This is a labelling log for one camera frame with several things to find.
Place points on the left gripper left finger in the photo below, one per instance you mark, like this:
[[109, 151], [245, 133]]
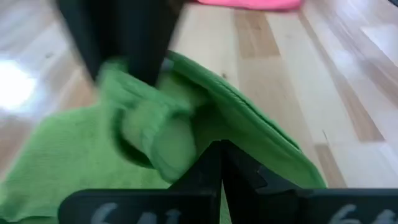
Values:
[[192, 199]]

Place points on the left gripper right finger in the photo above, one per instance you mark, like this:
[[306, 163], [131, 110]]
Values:
[[264, 199]]

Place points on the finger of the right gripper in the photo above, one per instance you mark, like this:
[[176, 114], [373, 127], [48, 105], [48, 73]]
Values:
[[149, 31], [90, 28]]

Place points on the bright green microfiber towel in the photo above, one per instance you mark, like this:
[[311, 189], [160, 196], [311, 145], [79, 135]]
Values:
[[62, 155]]

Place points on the pink microfiber towel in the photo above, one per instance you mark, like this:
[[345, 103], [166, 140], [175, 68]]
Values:
[[248, 3]]

